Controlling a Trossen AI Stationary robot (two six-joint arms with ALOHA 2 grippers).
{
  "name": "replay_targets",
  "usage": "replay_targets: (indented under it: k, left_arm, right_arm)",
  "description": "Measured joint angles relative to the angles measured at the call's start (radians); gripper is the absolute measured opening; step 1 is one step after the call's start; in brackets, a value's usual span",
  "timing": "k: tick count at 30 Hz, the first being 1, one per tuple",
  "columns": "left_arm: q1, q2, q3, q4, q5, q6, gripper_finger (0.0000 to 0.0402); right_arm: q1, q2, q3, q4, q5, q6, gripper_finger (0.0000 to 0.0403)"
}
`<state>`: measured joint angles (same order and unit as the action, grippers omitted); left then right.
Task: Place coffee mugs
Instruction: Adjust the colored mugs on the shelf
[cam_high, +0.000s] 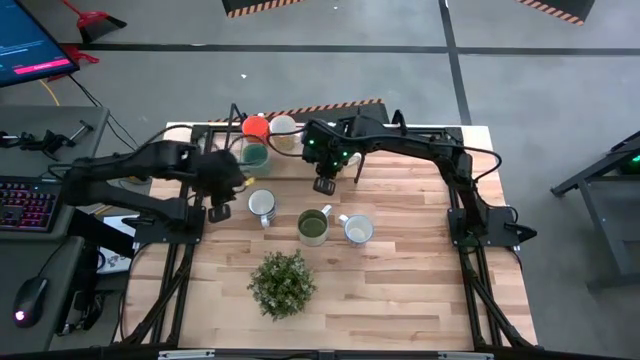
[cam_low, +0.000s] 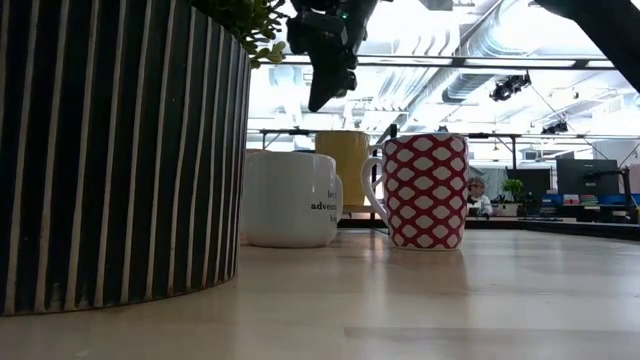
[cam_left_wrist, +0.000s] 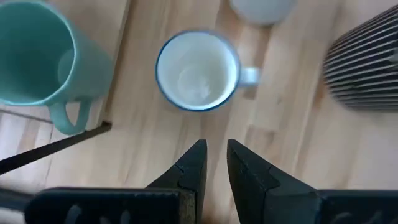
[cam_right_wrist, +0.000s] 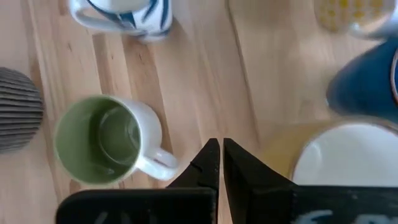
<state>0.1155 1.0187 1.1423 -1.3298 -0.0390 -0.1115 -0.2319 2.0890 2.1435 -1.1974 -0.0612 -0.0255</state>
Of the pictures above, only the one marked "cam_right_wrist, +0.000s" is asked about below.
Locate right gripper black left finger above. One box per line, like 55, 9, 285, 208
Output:
167, 138, 221, 191

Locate yellow dot patterned mug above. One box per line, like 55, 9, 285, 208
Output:
313, 0, 398, 40

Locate potted plant in striped pot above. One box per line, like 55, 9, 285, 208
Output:
0, 66, 45, 154

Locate white mug blue stripes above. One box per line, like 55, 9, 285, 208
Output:
68, 0, 174, 44

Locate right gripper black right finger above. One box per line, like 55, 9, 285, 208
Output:
223, 138, 297, 224

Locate blue ceramic mug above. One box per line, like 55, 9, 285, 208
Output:
325, 36, 398, 124

